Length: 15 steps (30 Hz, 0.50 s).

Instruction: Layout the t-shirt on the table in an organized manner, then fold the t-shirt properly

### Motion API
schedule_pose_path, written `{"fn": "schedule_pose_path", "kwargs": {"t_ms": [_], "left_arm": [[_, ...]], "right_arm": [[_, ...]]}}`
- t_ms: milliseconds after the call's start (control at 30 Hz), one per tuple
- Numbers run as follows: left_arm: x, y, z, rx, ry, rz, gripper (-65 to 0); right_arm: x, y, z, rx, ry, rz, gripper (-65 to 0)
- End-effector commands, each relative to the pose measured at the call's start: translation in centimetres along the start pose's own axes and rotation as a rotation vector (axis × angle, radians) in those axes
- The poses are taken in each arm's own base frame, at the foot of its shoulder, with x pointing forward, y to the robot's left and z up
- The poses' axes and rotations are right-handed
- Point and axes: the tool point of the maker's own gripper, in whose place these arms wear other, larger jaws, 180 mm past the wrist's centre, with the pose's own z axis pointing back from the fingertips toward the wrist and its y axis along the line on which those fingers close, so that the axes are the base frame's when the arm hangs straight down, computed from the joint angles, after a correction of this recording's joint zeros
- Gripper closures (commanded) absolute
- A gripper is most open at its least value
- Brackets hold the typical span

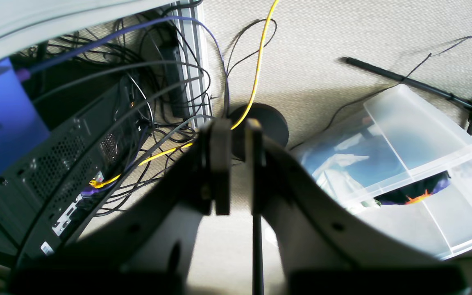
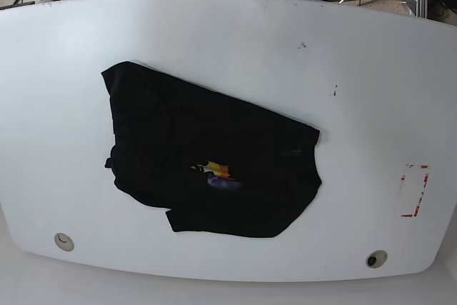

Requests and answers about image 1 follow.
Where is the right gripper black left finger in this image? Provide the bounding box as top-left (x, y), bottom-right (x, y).
top-left (198, 119), bottom-right (232, 216)

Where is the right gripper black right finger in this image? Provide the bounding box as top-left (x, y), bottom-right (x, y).
top-left (245, 119), bottom-right (266, 215)

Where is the black round stand base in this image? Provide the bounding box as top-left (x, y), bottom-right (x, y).
top-left (231, 103), bottom-right (290, 161)

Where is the black computer tower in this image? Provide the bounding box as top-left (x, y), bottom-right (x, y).
top-left (0, 73), bottom-right (150, 267)

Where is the clear plastic storage bin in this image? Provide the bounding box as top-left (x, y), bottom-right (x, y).
top-left (292, 85), bottom-right (472, 259)

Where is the blue box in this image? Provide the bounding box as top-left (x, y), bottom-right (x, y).
top-left (0, 58), bottom-right (50, 174)

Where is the black tripod stand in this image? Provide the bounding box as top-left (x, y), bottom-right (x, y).
top-left (341, 57), bottom-right (472, 136)

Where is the yellow cable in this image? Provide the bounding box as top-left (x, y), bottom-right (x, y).
top-left (90, 0), bottom-right (280, 189)

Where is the aluminium frame post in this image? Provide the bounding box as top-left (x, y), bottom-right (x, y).
top-left (174, 19), bottom-right (212, 128)

